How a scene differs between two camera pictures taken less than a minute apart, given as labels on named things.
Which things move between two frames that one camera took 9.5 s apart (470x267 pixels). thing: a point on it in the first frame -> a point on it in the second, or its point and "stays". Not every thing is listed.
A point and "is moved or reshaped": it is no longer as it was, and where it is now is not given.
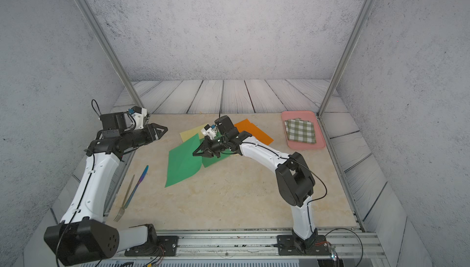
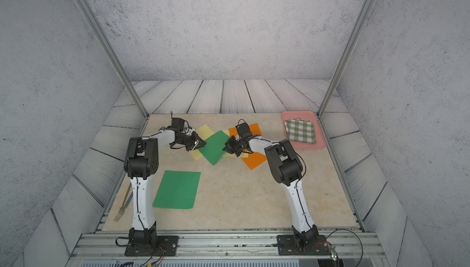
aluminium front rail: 200,244 stays
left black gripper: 152,133 -> 196,142
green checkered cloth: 299,130 stays
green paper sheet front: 208,161 -> 177,190
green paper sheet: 182,164 is moved or reshaped
